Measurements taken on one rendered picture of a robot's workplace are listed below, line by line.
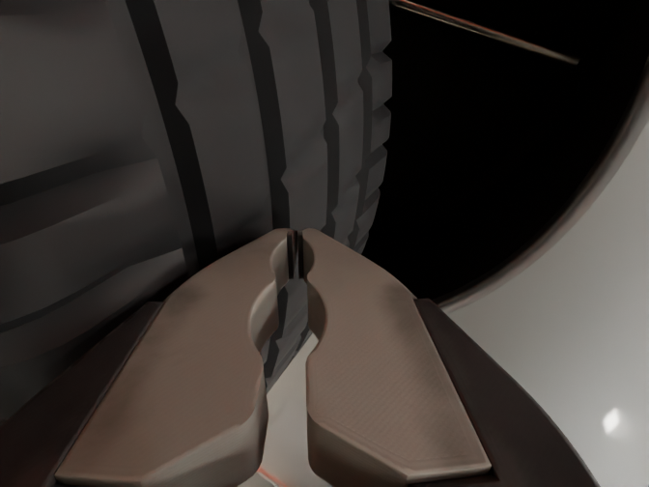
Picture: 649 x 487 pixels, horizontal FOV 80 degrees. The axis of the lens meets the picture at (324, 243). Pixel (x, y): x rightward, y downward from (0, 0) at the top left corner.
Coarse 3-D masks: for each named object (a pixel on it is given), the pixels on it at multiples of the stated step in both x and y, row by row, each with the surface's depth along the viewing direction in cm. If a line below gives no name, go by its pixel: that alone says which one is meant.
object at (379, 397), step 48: (336, 288) 9; (384, 288) 9; (336, 336) 8; (384, 336) 8; (336, 384) 7; (384, 384) 7; (432, 384) 7; (336, 432) 6; (384, 432) 6; (432, 432) 6; (336, 480) 7; (384, 480) 6; (432, 480) 6
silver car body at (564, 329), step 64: (640, 192) 30; (576, 256) 35; (640, 256) 32; (512, 320) 41; (576, 320) 38; (640, 320) 35; (576, 384) 41; (640, 384) 38; (576, 448) 45; (640, 448) 41
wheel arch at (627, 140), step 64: (448, 0) 57; (512, 0) 54; (576, 0) 51; (640, 0) 35; (448, 64) 61; (512, 64) 57; (640, 64) 30; (448, 128) 65; (512, 128) 61; (576, 128) 49; (640, 128) 29; (384, 192) 76; (448, 192) 71; (512, 192) 59; (576, 192) 34; (384, 256) 69; (448, 256) 56; (512, 256) 39
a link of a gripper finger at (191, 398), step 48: (288, 240) 11; (192, 288) 9; (240, 288) 9; (144, 336) 8; (192, 336) 8; (240, 336) 8; (144, 384) 7; (192, 384) 7; (240, 384) 7; (96, 432) 6; (144, 432) 6; (192, 432) 6; (240, 432) 6; (96, 480) 6; (144, 480) 5; (192, 480) 6; (240, 480) 7
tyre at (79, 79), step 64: (0, 0) 6; (64, 0) 7; (128, 0) 9; (192, 0) 9; (256, 0) 12; (320, 0) 15; (384, 0) 20; (0, 64) 6; (64, 64) 7; (128, 64) 9; (192, 64) 10; (256, 64) 12; (320, 64) 15; (384, 64) 21; (0, 128) 6; (64, 128) 7; (128, 128) 8; (192, 128) 10; (256, 128) 12; (320, 128) 16; (384, 128) 22; (0, 192) 7; (64, 192) 8; (128, 192) 8; (192, 192) 11; (256, 192) 13; (320, 192) 17; (0, 256) 7; (64, 256) 7; (128, 256) 9; (192, 256) 12; (0, 320) 7; (64, 320) 8; (0, 384) 8
